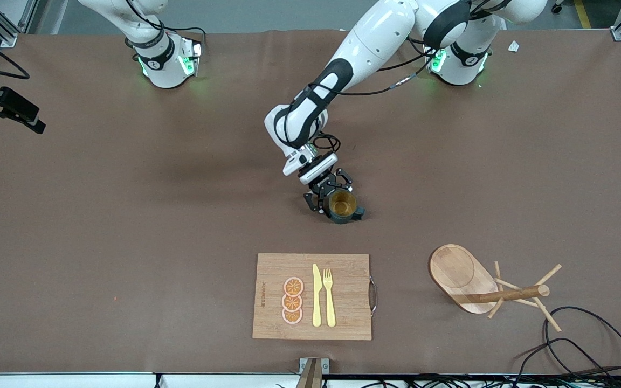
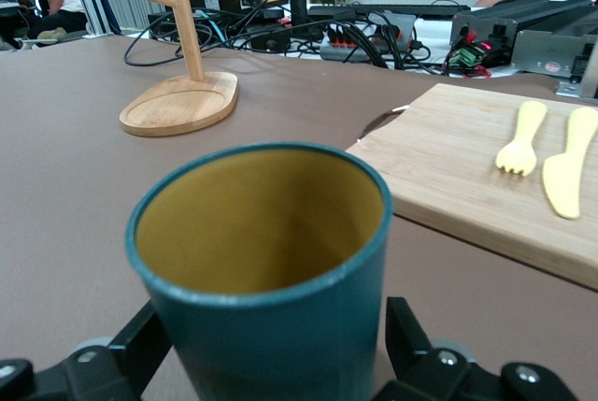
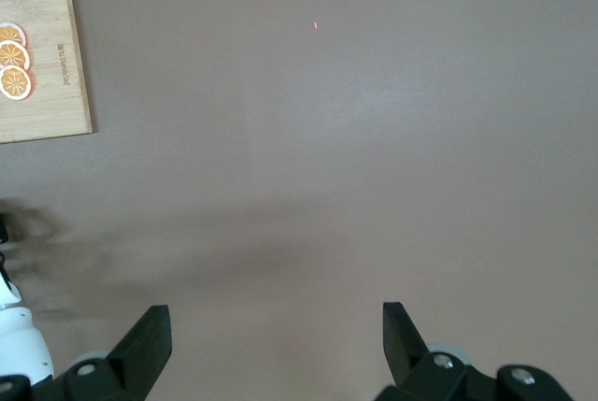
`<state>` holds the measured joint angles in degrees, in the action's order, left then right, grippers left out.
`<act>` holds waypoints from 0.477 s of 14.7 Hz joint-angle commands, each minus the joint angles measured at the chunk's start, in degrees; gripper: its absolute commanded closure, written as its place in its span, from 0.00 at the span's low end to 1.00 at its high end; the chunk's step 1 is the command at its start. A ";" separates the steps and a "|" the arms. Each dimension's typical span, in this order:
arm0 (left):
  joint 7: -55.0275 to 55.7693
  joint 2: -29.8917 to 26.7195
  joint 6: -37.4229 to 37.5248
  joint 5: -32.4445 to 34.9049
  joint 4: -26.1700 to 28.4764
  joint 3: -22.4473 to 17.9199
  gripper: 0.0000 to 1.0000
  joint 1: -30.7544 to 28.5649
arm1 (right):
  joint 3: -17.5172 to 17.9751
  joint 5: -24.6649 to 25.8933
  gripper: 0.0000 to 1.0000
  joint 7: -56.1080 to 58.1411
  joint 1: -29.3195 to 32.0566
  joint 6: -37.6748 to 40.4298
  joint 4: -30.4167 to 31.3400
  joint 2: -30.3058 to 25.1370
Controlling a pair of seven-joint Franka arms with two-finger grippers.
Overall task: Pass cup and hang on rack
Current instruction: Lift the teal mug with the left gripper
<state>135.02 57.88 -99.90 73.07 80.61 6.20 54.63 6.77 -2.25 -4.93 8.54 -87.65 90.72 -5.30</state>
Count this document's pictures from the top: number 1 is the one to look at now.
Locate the dark green mug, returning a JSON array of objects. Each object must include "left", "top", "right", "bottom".
[{"left": 328, "top": 189, "right": 366, "bottom": 225}]

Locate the wooden mug rack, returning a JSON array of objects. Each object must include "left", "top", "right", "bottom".
[{"left": 429, "top": 244, "right": 563, "bottom": 333}]

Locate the yellow plastic knife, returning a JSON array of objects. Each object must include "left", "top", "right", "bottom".
[{"left": 312, "top": 264, "right": 323, "bottom": 328}]

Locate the yellow plastic fork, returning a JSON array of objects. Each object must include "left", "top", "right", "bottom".
[{"left": 323, "top": 268, "right": 337, "bottom": 328}]

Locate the green lit interface box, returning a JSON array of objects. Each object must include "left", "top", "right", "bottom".
[
  {"left": 178, "top": 40, "right": 202, "bottom": 77},
  {"left": 424, "top": 47, "right": 447, "bottom": 73}
]

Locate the bamboo cutting board with handle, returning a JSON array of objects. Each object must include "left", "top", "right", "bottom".
[{"left": 252, "top": 253, "right": 378, "bottom": 341}]

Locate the metal bracket with brown strip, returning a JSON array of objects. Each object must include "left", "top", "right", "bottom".
[{"left": 295, "top": 357, "right": 330, "bottom": 388}]

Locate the black looped cable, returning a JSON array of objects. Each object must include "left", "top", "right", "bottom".
[
  {"left": 543, "top": 306, "right": 621, "bottom": 384},
  {"left": 515, "top": 338, "right": 613, "bottom": 384}
]

